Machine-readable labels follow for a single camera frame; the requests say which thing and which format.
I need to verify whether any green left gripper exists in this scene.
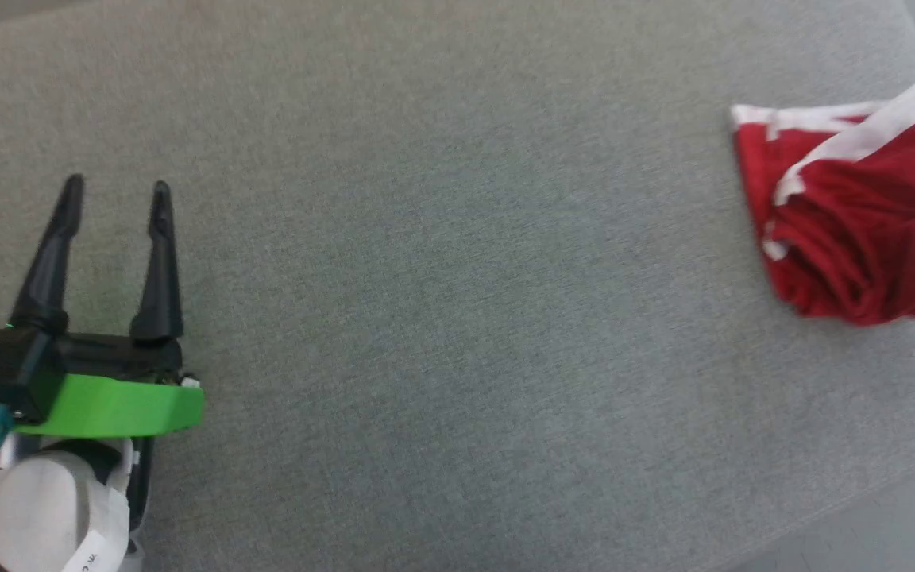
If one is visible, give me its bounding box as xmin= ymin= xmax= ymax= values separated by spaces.
xmin=10 ymin=174 xmax=206 ymax=439

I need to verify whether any red garment with white trim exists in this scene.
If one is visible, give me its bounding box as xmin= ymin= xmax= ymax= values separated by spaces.
xmin=729 ymin=77 xmax=915 ymax=327

